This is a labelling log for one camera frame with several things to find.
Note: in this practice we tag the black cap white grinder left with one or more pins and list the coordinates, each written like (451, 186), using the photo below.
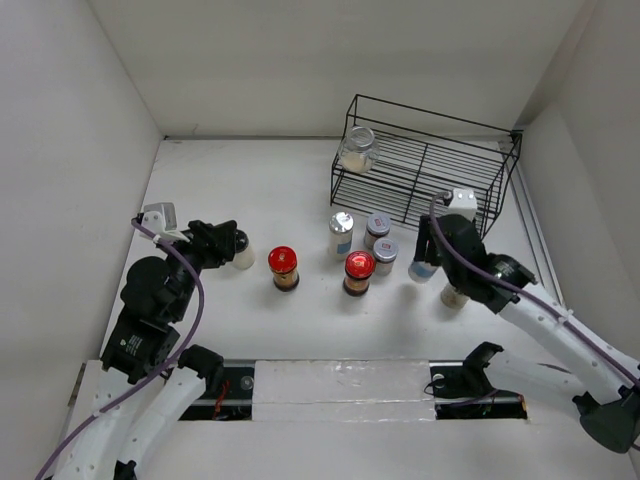
(244, 257)

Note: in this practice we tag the silver lid blue label shaker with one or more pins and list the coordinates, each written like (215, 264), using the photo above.
(340, 226)

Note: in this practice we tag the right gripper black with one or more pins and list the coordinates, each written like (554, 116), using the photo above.
(423, 238)

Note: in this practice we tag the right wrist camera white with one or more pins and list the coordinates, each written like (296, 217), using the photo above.
(462, 202)

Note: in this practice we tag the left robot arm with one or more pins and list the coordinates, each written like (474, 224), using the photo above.
(150, 374)

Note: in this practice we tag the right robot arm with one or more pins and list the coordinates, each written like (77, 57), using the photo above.
(595, 384)

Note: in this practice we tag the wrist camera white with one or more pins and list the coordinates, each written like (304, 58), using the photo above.
(158, 220)
(462, 202)

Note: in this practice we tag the red label spice jar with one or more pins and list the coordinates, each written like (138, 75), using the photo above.
(385, 252)
(378, 225)

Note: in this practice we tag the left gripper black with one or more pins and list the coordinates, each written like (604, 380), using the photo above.
(215, 241)

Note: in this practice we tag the black cap brown grinder right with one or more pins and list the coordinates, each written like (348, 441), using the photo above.
(453, 298)

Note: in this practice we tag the black wire rack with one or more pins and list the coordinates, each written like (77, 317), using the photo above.
(421, 153)

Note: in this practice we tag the red lid sauce jar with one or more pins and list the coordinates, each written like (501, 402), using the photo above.
(282, 261)
(359, 267)

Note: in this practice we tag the clear glass jar white powder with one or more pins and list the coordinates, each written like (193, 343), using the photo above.
(359, 150)

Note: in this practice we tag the left red lid sauce jar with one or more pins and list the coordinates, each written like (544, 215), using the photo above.
(282, 261)

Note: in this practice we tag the right red lid sauce jar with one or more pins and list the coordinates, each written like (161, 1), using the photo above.
(359, 267)

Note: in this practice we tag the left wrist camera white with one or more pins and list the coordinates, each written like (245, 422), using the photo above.
(158, 220)

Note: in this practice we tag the front red label spice jar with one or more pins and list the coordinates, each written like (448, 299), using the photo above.
(385, 252)

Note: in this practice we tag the back red label spice jar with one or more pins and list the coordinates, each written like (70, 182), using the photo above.
(378, 225)

